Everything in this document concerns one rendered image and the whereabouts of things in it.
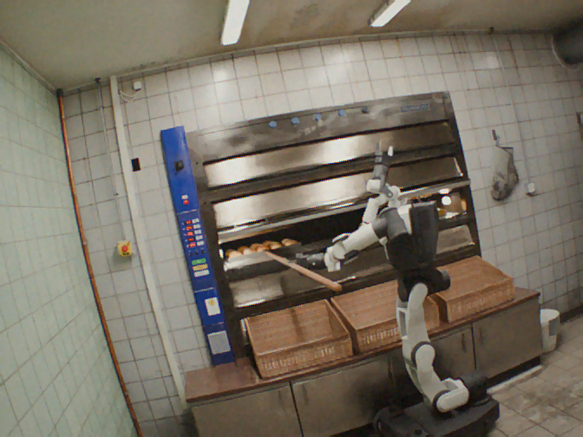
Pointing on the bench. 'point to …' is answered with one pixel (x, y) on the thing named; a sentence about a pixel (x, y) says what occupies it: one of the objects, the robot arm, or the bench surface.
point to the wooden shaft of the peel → (307, 272)
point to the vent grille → (219, 342)
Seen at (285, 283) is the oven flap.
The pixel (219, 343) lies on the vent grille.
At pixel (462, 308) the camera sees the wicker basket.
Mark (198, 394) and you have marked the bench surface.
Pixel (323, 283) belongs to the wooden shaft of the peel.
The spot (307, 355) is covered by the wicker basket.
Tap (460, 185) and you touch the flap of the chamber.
